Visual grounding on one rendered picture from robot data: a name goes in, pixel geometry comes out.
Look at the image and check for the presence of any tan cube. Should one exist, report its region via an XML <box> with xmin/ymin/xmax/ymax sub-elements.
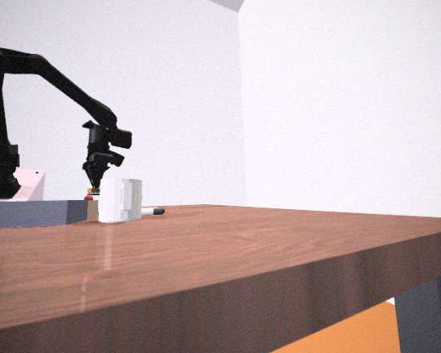
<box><xmin>87</xmin><ymin>200</ymin><xmax>99</xmax><ymax>219</ymax></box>

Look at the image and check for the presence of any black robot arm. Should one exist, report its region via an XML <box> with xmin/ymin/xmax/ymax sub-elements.
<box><xmin>0</xmin><ymin>47</ymin><xmax>132</xmax><ymax>199</ymax></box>

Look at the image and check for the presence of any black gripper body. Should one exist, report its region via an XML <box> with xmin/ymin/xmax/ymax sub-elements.
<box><xmin>82</xmin><ymin>140</ymin><xmax>115</xmax><ymax>170</ymax></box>

